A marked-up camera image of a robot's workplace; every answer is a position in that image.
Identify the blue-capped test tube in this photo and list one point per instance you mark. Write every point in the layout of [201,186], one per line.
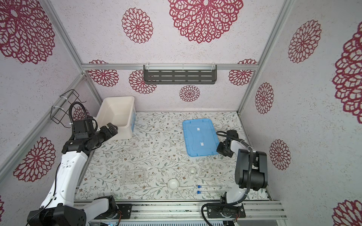
[210,191]
[209,186]

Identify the clear test tube rack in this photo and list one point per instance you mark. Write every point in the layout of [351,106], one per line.
[134,176]

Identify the blue plastic lid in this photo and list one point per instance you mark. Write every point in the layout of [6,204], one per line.
[200,137]

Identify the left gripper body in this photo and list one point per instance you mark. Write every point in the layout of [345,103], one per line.
[99,137]

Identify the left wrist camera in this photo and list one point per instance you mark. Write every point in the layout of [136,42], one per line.
[83,128]

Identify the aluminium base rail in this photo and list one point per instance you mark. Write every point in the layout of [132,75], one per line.
[191,213]

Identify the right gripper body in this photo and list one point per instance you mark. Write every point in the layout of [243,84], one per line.
[221,149]

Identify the dark metal wall shelf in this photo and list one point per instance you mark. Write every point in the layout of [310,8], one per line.
[180,75]

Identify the black wire wall rack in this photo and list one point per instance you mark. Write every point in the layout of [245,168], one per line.
[60,111]

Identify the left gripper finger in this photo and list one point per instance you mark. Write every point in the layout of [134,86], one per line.
[105,128]
[112,131]

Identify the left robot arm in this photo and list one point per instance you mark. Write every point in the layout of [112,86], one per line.
[58,207]

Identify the white plastic bin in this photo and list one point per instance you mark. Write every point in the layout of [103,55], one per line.
[120,111]

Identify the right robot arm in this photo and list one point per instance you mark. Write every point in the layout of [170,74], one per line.
[251,174]

